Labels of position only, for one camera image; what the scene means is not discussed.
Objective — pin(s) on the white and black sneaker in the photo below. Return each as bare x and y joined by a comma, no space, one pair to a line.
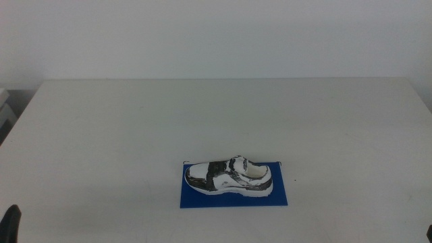
222,179

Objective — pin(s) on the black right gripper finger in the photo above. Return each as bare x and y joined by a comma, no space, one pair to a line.
430,235

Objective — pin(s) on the white furniture piece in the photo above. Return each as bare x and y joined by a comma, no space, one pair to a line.
5,113

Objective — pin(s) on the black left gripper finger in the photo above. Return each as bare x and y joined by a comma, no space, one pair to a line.
10,224

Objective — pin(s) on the blue rectangular mat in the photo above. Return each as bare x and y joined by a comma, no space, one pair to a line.
233,200

